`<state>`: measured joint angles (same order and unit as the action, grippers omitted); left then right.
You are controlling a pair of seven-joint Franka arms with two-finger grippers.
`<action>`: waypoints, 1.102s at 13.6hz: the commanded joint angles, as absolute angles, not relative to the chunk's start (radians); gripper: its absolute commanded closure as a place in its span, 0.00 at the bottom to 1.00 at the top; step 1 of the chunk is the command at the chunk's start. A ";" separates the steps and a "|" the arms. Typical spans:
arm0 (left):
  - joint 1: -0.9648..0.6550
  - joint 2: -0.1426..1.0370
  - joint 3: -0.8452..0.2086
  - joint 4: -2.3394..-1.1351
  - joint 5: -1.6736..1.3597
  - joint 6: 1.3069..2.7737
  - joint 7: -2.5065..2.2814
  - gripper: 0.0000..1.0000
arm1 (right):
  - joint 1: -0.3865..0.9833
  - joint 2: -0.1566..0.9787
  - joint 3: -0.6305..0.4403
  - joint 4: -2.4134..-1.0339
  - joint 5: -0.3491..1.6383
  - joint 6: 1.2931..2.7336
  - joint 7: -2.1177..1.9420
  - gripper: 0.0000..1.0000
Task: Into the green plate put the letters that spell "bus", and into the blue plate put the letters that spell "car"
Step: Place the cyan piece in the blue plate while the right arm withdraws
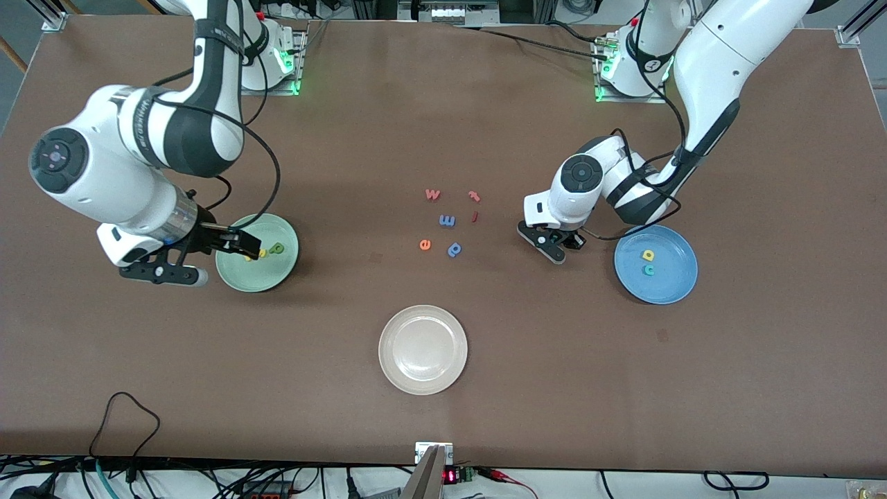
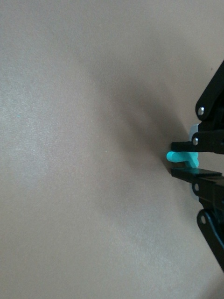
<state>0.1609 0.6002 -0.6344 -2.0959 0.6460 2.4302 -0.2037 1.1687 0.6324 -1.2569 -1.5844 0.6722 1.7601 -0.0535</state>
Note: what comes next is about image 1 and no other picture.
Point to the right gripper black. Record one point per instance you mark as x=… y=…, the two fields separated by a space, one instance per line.
x=210 y=234

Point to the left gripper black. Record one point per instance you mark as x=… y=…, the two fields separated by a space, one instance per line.
x=572 y=240

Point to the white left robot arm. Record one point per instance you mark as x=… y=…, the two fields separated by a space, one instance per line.
x=714 y=62

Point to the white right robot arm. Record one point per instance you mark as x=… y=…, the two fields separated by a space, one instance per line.
x=125 y=194

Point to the green plate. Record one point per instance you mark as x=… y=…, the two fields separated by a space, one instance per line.
x=277 y=274

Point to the blue plate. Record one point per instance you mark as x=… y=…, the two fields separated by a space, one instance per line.
x=672 y=277

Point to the blue foam letter p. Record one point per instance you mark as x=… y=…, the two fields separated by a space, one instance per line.
x=450 y=254

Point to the white tag plate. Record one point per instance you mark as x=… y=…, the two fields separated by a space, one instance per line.
x=448 y=454

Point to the orange power strip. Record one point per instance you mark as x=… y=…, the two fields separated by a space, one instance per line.
x=267 y=494

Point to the red digit display module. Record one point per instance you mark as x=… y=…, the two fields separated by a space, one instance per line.
x=450 y=476

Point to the metal device with white connectors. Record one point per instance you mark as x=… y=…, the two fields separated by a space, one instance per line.
x=447 y=12

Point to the wooden stick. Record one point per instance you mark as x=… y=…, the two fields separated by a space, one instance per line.
x=12 y=54

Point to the beige small object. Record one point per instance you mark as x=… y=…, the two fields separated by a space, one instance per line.
x=866 y=491

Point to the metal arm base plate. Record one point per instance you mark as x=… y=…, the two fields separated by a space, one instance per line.
x=299 y=66
x=658 y=99

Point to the grey metal camera bracket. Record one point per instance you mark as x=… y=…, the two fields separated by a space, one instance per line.
x=426 y=478

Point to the aluminium frame profile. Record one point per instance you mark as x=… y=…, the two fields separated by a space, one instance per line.
x=849 y=34
x=54 y=21

